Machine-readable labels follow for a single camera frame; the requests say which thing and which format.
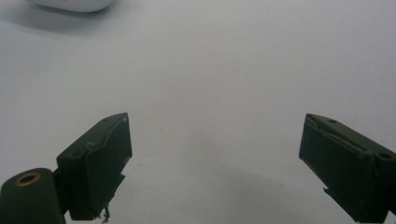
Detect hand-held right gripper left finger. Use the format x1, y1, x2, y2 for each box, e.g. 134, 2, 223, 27
56, 112, 134, 221

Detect white rounded object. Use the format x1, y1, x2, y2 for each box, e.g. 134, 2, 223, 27
28, 0, 114, 13

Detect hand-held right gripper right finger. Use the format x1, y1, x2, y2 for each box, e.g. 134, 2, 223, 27
298, 113, 396, 224

